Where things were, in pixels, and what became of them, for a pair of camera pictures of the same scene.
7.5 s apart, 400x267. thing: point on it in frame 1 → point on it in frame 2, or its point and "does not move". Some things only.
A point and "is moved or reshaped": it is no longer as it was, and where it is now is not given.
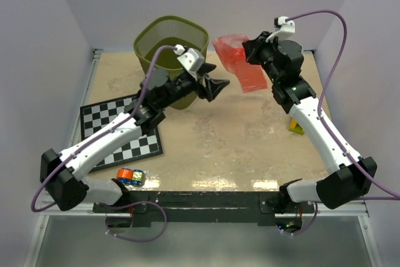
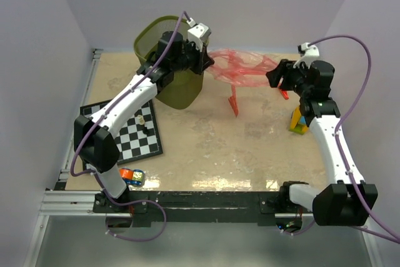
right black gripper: x=254 y=47 → x=284 y=70
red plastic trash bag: x=233 y=54 is moved or reshaped
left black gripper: x=212 y=86 → x=204 y=60
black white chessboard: x=94 y=117 does not move
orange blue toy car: x=129 y=176 does not move
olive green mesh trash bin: x=169 y=30 does not move
